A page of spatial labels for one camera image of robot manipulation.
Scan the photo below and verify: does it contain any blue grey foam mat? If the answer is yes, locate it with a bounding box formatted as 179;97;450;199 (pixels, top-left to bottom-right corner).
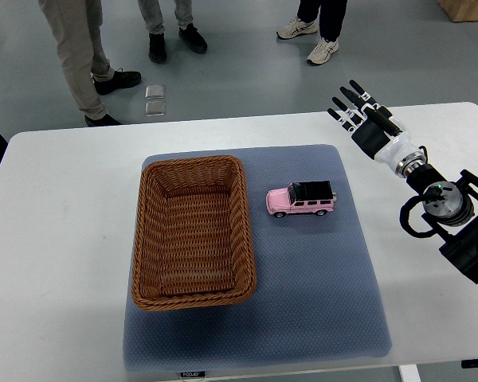
123;145;391;372

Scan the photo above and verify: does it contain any lower metal floor plate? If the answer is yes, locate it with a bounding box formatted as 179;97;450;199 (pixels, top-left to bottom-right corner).
145;100;167;116

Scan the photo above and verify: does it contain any person in grey trousers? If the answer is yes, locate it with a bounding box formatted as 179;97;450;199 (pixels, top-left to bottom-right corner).
137;0;209;64

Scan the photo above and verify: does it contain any white table leg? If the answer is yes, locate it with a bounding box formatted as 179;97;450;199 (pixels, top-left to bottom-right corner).
398;364;421;382

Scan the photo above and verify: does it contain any pink toy car black roof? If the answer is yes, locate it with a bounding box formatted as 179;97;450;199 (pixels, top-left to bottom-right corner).
265;181;337;218

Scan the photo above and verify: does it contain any metal floor plate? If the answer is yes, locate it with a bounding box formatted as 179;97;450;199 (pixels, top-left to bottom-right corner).
145;100;167;116
145;85;166;99

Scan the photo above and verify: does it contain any wooden box corner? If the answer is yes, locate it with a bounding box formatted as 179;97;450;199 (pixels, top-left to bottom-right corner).
437;0;478;22

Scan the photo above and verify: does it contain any brown wicker basket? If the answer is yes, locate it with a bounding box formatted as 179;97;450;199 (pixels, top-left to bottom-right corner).
131;155;257;312

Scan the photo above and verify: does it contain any person in beige trousers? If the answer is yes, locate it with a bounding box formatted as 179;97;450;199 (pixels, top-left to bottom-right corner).
38;0;142;127

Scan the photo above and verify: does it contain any upper metal floor plate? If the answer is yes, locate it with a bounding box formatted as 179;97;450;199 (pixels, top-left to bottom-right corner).
145;85;166;99

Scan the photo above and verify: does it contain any person with white sneakers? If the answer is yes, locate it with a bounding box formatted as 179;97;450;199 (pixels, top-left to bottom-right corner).
276;0;347;66

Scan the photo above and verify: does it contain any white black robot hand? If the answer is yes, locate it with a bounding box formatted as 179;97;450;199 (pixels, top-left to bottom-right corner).
327;80;427;177

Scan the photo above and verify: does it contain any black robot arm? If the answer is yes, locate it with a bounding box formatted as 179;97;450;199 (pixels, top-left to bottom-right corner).
327;80;478;286

